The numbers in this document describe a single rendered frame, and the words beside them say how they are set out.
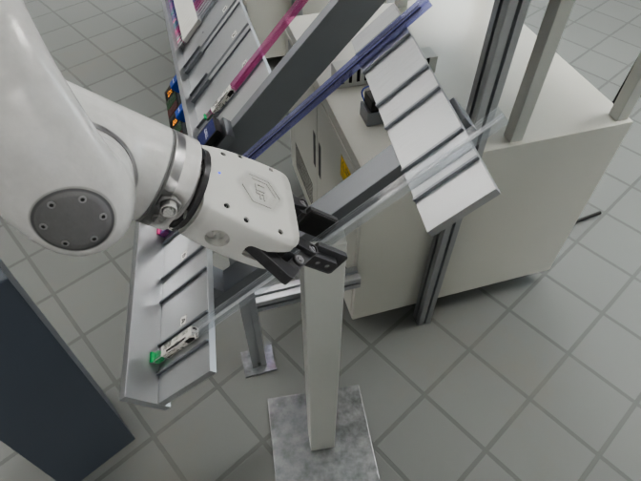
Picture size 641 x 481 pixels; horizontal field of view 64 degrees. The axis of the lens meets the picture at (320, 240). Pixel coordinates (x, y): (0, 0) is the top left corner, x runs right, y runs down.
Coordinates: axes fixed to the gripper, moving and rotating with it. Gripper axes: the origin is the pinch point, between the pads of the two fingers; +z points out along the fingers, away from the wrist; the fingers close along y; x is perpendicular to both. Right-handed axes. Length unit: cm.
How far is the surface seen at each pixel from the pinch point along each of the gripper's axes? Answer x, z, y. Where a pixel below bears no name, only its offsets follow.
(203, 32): 20, -1, 74
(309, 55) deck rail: -1.7, 4.8, 39.3
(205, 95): 22, 0, 55
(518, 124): -11, 55, 46
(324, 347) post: 28.7, 25.6, 8.0
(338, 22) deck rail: -8.3, 5.4, 39.8
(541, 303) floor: 25, 117, 40
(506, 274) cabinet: 24, 101, 46
